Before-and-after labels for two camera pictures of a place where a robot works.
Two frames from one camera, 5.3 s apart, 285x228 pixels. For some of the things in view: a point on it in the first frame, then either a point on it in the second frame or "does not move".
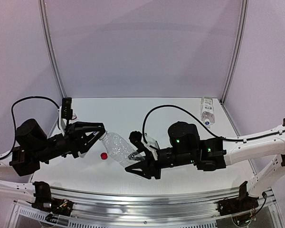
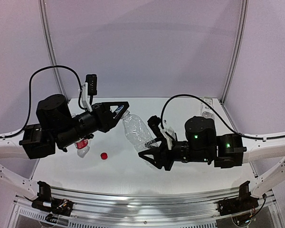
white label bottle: [207, 115] does not move
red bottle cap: [104, 156] does not move
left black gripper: [71, 140] → [101, 117]
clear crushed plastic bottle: [120, 150] → [138, 131]
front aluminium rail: [119, 207] does not move
